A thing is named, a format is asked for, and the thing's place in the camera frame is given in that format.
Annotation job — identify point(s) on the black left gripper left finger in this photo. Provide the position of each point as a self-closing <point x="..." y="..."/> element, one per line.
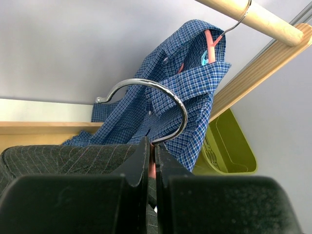
<point x="133" y="194"/>

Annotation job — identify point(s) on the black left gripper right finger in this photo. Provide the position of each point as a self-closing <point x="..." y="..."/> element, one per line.
<point x="167" y="167"/>

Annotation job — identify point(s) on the black pinstriped shirt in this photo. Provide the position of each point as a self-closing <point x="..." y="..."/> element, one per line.
<point x="53" y="189"/>

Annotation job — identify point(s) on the pink hanger of black shirt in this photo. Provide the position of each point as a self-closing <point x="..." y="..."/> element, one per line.
<point x="137" y="107"/>

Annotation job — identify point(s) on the pink hanger of blue shirt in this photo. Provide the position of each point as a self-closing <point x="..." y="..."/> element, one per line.
<point x="209" y="55"/>

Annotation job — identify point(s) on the green plastic basket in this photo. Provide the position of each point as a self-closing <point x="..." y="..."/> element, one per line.
<point x="225" y="151"/>

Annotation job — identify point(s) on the wooden clothes rack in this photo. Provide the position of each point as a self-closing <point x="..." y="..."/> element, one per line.
<point x="63" y="121"/>

